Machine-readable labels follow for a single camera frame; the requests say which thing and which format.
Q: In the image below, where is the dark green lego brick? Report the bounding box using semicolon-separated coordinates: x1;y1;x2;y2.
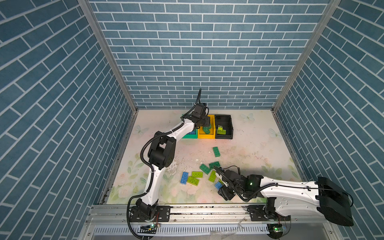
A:
203;127;211;135
209;161;221;170
200;164;211;175
213;147;221;158

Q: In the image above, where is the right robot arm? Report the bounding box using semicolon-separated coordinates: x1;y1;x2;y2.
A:
214;167;354;227

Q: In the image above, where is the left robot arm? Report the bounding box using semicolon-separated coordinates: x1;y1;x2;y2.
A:
136;103;210;209

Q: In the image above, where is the yellow plastic bin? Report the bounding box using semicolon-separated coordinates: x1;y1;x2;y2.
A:
198;115;216;139

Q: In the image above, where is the green plastic bin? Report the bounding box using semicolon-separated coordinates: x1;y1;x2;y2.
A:
182;115;198;139

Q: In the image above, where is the black plastic bin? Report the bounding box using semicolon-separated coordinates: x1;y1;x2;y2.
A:
215;115;234;140

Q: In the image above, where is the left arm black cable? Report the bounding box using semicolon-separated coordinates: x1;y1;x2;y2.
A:
125;87;202;240

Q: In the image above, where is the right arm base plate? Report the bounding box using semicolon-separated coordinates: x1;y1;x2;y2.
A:
247;205;291;222

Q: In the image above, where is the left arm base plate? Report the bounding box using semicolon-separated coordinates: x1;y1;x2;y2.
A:
128;206;171;223

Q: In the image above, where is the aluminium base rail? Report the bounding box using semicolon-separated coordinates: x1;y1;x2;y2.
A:
79;204;342;240

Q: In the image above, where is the aluminium corner post left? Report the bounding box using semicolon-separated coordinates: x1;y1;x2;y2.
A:
78;0;138;114

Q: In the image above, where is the aluminium corner post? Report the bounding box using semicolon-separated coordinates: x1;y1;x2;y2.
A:
78;0;138;114
272;0;341;114

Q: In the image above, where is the aluminium corner post right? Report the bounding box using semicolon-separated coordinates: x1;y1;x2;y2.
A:
272;0;341;114

